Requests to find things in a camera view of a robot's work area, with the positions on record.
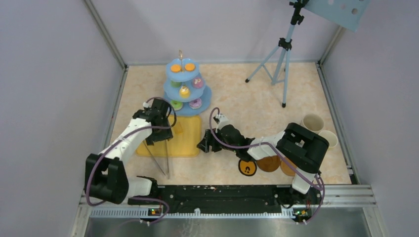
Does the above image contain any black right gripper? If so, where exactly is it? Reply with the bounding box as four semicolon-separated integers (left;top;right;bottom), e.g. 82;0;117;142
197;127;238;153

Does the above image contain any yellow serving tray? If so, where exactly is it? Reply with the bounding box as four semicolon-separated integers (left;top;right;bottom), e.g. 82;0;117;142
135;116;202;158

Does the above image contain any purple donut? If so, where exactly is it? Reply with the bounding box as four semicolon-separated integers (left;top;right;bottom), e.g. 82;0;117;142
189;98;203;110

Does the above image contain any green glazed donut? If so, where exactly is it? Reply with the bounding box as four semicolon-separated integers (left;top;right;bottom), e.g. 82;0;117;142
170;100;183;111

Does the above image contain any yellow cupcake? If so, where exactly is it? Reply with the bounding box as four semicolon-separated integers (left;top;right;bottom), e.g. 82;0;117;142
179;85;191;98

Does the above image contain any green cupcake with topping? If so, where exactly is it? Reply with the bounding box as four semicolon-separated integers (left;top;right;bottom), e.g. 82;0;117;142
170;80;182;88

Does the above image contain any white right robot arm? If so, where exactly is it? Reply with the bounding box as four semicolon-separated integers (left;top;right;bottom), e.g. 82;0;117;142
197;122;330;203

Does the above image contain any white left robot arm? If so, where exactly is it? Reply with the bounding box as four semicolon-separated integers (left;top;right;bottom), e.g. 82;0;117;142
84;97;175;206

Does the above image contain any black and yellow round coaster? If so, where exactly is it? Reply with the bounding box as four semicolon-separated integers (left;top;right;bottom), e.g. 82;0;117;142
238;159;257;177

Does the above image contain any blue three-tier cake stand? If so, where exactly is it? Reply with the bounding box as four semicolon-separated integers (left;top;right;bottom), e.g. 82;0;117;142
164;50;212;117

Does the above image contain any dark brown wooden saucer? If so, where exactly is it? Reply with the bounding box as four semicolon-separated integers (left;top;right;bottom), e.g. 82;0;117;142
256;156;281;172

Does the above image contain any light brown wooden coaster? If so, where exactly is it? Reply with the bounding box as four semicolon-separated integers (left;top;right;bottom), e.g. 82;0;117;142
281;157;297;176

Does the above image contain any light blue tripod stand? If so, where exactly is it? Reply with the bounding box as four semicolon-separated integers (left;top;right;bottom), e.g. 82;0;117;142
245;0;309;108

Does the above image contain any cream cup rear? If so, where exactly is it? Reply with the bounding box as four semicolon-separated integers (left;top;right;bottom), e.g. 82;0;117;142
300;114;325;133

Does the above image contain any cream cup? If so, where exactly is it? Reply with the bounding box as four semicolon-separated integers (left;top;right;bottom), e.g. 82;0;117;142
300;114;325;133
319;130;338;149

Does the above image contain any cream cup front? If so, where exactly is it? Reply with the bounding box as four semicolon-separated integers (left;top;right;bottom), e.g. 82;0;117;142
319;130;338;149

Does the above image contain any light blue perforated panel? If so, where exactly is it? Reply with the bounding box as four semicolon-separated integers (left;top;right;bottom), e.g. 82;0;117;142
304;0;371;32

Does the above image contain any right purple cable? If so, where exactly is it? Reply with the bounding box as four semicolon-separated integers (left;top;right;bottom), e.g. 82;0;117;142
209;107;326;225

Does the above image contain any purple cable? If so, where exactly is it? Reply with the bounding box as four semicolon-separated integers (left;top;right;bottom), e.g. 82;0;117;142
209;107;326;225
85;96;177;226

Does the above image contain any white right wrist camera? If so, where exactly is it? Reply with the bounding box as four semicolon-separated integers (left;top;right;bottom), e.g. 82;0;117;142
213;113;230;129

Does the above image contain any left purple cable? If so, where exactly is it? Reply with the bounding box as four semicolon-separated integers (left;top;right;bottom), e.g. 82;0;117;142
85;96;177;226

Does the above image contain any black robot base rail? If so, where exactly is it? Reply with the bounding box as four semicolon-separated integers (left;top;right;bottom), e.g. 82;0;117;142
145;185;322;207

